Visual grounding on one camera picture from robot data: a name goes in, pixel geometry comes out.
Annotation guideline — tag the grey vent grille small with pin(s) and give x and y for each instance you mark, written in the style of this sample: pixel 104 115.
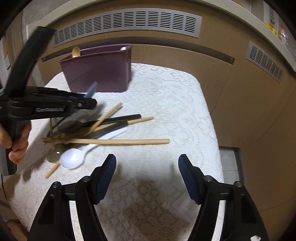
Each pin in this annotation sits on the grey vent grille small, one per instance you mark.
pixel 260 58

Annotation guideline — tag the white lace tablecloth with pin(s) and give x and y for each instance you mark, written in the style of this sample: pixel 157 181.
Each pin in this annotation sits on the white lace tablecloth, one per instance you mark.
pixel 147 198

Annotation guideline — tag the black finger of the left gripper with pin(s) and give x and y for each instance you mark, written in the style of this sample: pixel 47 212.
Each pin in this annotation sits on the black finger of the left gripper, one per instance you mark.
pixel 85 103

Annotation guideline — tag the person's left hand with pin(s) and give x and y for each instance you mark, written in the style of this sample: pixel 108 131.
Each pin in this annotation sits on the person's left hand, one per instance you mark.
pixel 19 146

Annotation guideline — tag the purple plastic utensil bin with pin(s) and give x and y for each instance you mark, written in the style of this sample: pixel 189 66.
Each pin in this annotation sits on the purple plastic utensil bin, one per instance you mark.
pixel 106 65

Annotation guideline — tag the long wooden chopstick front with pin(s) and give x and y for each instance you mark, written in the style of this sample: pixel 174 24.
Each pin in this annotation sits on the long wooden chopstick front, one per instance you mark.
pixel 106 142

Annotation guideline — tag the white plastic spoon on table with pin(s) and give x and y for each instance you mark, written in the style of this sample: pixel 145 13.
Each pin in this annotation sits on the white plastic spoon on table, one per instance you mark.
pixel 74 157

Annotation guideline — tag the grey vent grille long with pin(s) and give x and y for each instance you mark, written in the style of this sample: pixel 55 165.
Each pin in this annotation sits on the grey vent grille long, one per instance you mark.
pixel 152 19

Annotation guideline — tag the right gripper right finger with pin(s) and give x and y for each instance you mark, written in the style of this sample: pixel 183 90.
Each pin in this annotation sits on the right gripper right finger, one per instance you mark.
pixel 207 192

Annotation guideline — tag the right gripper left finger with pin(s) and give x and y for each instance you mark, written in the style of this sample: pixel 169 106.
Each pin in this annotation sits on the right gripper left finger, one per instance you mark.
pixel 89 191

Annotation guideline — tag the golden wooden spoon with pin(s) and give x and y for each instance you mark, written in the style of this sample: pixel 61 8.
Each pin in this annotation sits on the golden wooden spoon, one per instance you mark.
pixel 75 52

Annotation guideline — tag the grey kitchen countertop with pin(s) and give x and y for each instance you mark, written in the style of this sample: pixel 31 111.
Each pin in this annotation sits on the grey kitchen countertop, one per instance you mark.
pixel 229 8

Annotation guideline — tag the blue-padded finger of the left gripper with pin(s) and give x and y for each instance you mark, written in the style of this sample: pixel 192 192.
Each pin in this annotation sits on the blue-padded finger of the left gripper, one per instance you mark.
pixel 75 95

